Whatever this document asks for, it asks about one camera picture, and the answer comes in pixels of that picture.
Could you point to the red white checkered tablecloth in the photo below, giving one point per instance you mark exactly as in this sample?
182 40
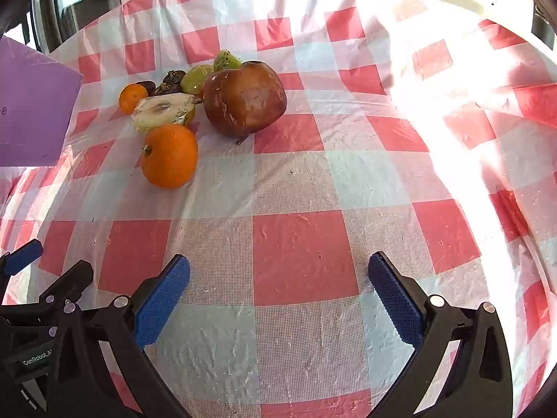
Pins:
300 252

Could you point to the cut pear half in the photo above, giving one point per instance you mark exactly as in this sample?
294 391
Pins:
161 111

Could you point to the purple box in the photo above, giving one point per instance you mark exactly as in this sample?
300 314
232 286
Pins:
30 104

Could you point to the dark window frame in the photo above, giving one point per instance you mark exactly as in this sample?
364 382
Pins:
65 4

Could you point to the green round fruit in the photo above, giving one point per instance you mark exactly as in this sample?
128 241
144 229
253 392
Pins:
196 79

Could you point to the large orange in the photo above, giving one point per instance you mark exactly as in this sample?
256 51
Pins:
170 156

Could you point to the dark dried fruit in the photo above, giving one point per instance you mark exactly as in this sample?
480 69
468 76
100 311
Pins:
175 76
166 89
146 87

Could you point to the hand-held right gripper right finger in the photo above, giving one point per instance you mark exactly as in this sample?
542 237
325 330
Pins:
397 300

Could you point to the small orange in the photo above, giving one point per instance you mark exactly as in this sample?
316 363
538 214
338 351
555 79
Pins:
132 98

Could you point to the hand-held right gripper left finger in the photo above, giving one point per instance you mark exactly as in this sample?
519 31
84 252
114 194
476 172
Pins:
162 300

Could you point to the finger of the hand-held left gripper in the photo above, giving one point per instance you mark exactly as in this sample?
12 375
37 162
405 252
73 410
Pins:
24 257
72 281

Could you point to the brown-red pomegranate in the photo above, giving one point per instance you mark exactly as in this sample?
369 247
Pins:
243 98

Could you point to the green kiwi half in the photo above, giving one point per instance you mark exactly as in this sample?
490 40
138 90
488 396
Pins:
226 60

